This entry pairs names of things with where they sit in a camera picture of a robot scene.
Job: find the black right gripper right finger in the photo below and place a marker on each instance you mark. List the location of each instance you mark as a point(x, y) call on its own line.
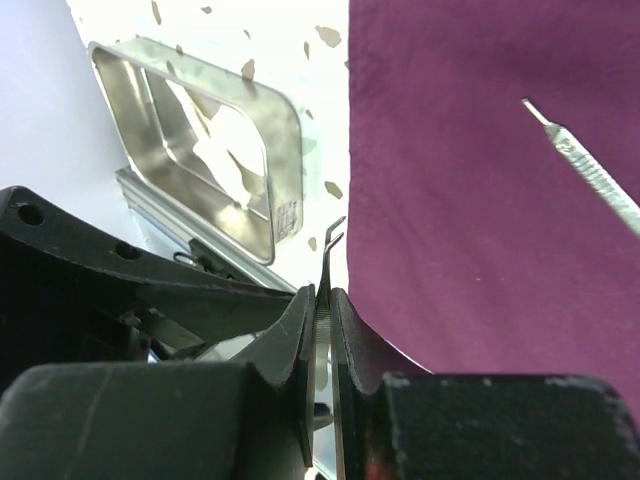
point(395, 420)

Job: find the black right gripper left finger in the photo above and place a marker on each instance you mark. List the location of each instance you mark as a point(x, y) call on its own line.
point(250, 417)

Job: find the aluminium rail frame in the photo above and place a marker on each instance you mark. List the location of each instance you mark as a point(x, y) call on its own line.
point(167, 231)

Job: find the white gauze pad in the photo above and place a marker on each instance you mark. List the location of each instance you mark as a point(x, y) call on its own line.
point(197, 119)
point(234, 144)

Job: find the steel tweezers long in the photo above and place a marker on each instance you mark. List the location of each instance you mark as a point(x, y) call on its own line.
point(589, 169)

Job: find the stainless steel tray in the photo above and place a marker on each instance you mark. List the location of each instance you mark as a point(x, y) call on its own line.
point(158, 141)

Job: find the purple cloth mat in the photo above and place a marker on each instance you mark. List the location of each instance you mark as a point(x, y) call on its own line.
point(472, 244)

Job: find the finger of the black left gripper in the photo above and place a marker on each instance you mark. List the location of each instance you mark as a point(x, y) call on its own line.
point(50, 258)

